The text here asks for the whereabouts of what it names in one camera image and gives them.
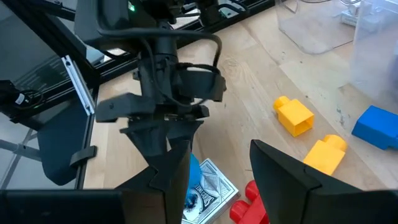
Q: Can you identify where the red brick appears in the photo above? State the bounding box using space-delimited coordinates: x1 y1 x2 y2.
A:
229 179 270 224

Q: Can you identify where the large light blue peg block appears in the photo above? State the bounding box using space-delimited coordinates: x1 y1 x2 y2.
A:
188 153 203 200

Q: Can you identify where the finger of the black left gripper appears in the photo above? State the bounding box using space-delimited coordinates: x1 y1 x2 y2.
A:
165 119 205 154
119 120 171 166

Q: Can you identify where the yellow peg block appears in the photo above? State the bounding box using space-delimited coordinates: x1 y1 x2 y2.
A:
303 134 348 177
272 95 315 138

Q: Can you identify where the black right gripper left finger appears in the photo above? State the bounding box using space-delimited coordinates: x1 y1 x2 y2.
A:
115 139 192 224

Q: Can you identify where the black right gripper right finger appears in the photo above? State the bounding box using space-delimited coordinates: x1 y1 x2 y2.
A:
250 139 326 224

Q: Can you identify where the tall clear plastic bin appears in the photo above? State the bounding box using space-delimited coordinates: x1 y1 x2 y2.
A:
348 0 398 105

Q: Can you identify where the white playing card deck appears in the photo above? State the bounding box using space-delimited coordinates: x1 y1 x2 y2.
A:
182 157 241 224
340 1 379 34

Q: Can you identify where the dark blue peg block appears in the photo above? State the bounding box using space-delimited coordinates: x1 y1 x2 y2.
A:
351 105 398 151

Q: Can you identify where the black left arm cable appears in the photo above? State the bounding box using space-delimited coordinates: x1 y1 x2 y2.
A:
99 27 223 110

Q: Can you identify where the shallow clear plastic bin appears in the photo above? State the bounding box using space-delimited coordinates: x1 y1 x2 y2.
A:
275 0 363 55

